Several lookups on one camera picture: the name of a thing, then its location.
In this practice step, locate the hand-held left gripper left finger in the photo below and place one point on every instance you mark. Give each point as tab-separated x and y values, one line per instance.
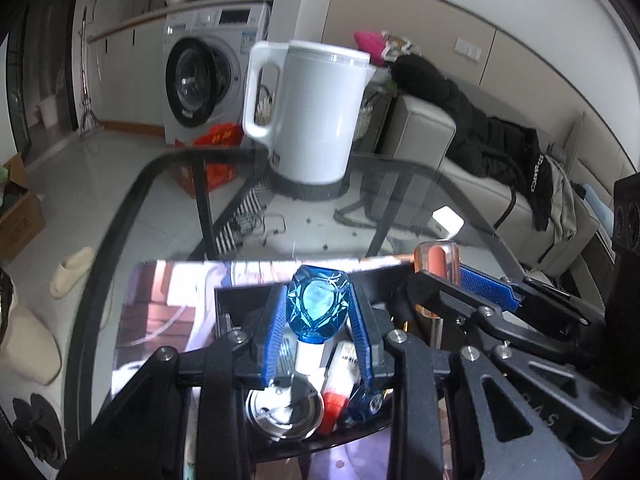
270	340

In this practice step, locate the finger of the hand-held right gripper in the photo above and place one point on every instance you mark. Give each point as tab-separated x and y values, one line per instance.
487	285
440	295

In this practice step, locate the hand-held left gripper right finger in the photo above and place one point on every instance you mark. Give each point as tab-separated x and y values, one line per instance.
362	345

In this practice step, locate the black cardboard storage box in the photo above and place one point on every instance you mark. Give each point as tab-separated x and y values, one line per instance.
235	310

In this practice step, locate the white bottle red cap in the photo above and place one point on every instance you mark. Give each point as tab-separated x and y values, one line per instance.
334	400

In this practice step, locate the silver metal can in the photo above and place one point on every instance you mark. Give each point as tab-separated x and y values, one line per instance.
280	417

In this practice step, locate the light blue cloth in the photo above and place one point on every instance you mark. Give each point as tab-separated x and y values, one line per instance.
600	207

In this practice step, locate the grey garment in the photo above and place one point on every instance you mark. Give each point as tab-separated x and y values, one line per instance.
570	210

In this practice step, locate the white charger adapter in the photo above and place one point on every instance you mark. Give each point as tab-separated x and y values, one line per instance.
446	220

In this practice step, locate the black jacket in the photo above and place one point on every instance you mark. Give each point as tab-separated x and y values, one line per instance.
475	130

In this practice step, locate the grey sofa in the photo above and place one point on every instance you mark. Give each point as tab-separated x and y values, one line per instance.
420	125

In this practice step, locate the red printed box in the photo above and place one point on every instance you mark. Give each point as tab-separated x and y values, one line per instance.
220	140

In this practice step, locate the beige slipper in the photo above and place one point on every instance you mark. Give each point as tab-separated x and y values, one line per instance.
70	272
25	345

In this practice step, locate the white electric kettle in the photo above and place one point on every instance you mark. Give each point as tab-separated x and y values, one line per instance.
315	120

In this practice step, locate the black patterned object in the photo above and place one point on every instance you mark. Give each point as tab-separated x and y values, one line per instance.
35	425

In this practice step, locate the colourful printed bag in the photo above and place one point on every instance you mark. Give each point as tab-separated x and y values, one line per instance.
400	45

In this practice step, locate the pink plush item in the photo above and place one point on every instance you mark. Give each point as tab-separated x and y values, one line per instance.
370	45

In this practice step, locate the brown cardboard box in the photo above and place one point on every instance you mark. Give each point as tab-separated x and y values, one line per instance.
20	225

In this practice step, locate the white washing machine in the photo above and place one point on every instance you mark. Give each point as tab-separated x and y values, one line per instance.
235	60

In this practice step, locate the white bucket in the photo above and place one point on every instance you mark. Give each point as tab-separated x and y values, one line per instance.
47	112

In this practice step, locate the white wall switch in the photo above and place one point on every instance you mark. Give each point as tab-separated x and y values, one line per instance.
467	49

